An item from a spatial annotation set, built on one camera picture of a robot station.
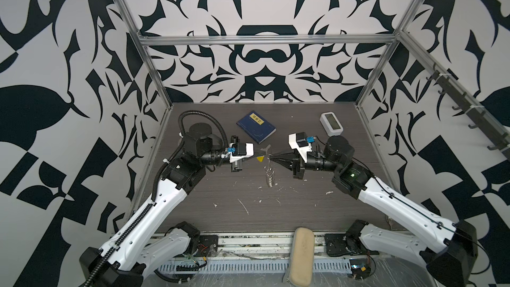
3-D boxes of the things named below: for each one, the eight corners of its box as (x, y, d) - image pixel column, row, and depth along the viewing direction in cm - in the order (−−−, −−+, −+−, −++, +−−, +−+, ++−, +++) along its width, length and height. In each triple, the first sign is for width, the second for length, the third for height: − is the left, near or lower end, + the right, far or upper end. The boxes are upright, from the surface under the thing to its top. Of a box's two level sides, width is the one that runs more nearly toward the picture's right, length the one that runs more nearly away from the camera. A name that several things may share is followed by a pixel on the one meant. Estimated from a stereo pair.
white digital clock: (328, 137, 108) (331, 132, 104) (318, 118, 116) (320, 112, 112) (341, 134, 109) (344, 129, 105) (330, 116, 117) (332, 110, 113)
